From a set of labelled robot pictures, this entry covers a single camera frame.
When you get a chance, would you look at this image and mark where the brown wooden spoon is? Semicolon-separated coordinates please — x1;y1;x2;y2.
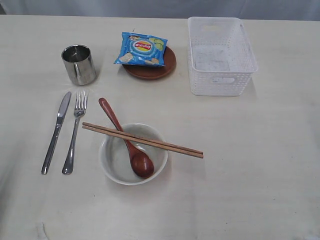
98;97;155;179

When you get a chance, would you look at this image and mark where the blue chips bag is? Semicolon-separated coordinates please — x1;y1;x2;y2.
114;32;168;68

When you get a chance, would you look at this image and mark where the silver table knife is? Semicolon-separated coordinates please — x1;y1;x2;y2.
41;91;72;175

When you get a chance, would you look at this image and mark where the silver fork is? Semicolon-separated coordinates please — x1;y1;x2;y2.
62;90;88;175

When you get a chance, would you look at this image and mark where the wooden chopstick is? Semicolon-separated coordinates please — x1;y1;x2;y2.
81;121;204;156
82;122;204;159

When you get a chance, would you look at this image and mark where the white perforated plastic basket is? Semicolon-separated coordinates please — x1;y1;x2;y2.
187;16;258;97

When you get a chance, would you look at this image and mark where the brown round plate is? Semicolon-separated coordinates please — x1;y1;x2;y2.
123;46;177;80

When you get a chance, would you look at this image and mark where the white patterned ceramic bowl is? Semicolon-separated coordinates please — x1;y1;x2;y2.
99;135;169;186

